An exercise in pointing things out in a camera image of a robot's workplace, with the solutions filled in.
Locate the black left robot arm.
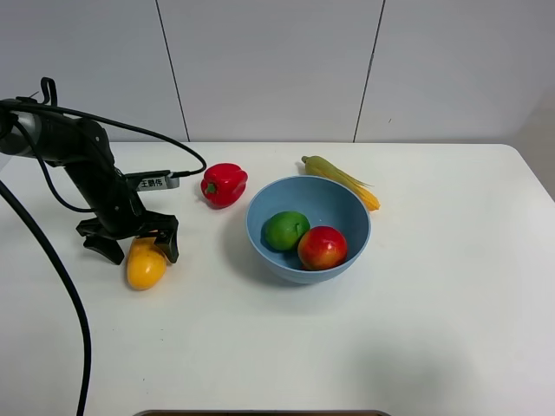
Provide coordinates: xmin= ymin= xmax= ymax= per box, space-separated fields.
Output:
xmin=1 ymin=100 xmax=179 ymax=264

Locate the red yellow apple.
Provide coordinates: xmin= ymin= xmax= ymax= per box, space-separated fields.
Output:
xmin=297 ymin=226 xmax=348 ymax=271

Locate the yellow mango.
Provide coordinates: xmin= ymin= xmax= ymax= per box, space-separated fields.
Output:
xmin=127 ymin=237 xmax=167 ymax=290

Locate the light blue bowl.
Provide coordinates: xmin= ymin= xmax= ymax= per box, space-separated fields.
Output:
xmin=245 ymin=175 xmax=371 ymax=284

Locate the black thick cable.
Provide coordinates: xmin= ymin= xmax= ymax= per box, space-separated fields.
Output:
xmin=0 ymin=76 xmax=208 ymax=416

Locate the red bell pepper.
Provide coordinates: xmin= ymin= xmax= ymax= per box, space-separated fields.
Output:
xmin=200 ymin=163 xmax=248 ymax=209

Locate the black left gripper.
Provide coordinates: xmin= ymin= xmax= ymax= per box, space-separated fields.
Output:
xmin=64 ymin=162 xmax=180 ymax=265

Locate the corn cob with husk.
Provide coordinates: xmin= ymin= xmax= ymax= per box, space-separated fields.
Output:
xmin=301 ymin=156 xmax=381 ymax=211

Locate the green lime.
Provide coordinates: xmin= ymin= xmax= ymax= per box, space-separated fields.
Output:
xmin=264 ymin=211 xmax=310 ymax=251

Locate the grey labelled wrist camera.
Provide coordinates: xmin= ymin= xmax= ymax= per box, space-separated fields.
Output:
xmin=125 ymin=170 xmax=180 ymax=192

